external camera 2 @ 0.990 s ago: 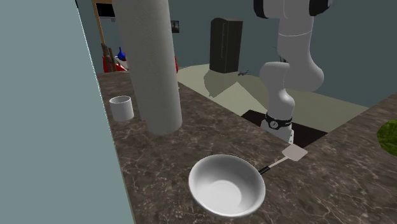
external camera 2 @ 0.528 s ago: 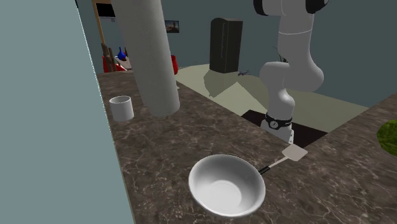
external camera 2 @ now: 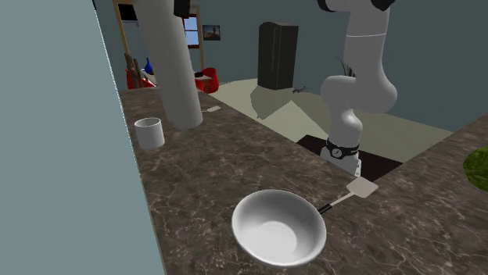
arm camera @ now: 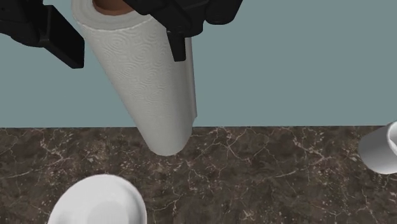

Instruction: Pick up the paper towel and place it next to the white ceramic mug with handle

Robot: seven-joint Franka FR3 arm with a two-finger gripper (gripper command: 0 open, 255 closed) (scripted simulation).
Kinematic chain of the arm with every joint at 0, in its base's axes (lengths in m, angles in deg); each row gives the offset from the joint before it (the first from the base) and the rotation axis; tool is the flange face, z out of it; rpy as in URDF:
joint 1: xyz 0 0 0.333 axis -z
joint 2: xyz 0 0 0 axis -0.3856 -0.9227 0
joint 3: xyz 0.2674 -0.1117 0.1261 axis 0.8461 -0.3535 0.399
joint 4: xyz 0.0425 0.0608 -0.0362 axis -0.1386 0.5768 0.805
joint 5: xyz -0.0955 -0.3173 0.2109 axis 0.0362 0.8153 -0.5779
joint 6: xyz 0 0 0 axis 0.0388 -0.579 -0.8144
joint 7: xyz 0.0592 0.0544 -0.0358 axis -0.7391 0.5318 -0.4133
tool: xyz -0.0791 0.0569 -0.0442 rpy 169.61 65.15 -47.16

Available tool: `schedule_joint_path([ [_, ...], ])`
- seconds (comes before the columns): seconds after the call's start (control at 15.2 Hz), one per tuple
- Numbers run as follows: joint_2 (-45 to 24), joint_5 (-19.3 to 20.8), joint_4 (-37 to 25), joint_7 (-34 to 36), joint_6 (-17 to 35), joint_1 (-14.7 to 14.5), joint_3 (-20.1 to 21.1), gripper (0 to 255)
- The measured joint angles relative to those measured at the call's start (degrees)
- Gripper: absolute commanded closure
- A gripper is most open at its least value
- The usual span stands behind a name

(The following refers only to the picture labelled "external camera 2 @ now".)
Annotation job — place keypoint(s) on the white bowl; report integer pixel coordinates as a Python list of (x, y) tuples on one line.
[(278, 228)]

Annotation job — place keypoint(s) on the wall picture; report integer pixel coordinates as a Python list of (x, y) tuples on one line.
[(211, 32)]

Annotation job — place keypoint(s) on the small pale spatula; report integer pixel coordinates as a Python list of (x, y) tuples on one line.
[(214, 109)]

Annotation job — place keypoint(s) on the window with wooden frame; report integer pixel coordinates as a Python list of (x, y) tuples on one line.
[(191, 32)]

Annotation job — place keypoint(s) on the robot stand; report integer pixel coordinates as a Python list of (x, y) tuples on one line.
[(375, 164)]

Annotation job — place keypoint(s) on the grey round pillar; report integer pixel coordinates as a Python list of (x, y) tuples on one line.
[(171, 64)]

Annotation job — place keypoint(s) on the brown wooden stand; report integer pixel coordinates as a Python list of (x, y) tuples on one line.
[(133, 70)]

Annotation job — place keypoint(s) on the red armchair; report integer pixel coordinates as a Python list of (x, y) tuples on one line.
[(209, 78), (131, 80)]

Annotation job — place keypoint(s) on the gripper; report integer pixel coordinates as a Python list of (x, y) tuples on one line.
[(182, 7)]

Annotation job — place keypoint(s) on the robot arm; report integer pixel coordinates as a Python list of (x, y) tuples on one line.
[(366, 64)]

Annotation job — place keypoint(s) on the green round thing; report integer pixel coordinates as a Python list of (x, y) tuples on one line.
[(478, 169)]

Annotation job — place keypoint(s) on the green houseplant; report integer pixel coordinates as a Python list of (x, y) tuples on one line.
[(347, 69)]

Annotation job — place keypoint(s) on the blue vase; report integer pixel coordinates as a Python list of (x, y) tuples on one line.
[(148, 66)]

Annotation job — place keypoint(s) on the white cup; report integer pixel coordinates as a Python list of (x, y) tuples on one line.
[(149, 135)]

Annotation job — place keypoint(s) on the dark tall cabinet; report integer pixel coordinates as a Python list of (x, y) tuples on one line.
[(276, 57)]

